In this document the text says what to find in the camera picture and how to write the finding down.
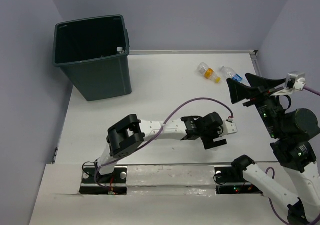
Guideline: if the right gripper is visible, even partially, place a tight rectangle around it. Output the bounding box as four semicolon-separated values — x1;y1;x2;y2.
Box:
225;71;285;137

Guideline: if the clear bottle blue label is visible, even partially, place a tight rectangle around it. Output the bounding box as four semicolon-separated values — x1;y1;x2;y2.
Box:
219;66;250;86

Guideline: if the small bottle yellow cap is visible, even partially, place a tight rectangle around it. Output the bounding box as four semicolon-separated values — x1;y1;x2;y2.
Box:
197;62;221;84

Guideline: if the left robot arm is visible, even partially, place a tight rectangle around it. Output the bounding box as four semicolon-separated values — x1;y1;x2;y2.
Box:
93;112;237;184

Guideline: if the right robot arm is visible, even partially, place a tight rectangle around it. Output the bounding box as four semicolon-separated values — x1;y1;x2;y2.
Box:
227;71;320;225

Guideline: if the dark green plastic bin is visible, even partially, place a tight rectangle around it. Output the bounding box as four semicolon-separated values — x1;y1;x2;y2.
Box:
53;14;132;102

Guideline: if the white foam strip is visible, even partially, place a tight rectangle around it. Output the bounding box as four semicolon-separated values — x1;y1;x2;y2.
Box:
126;165;216;197

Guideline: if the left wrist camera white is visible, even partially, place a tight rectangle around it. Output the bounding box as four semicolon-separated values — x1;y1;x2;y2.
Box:
222;118;238;136

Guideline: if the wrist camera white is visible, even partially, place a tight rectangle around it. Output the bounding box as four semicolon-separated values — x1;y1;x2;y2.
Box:
222;118;238;136
271;71;306;97

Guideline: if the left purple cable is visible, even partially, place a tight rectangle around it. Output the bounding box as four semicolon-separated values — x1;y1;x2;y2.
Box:
94;97;235;188

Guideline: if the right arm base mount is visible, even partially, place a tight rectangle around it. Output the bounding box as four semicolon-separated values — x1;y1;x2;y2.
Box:
213;166;263;195

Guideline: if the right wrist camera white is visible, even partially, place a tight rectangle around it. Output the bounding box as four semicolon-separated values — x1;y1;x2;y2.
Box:
271;71;306;97

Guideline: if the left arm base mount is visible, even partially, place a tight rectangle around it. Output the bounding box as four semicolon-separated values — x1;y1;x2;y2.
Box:
79;162;128;196

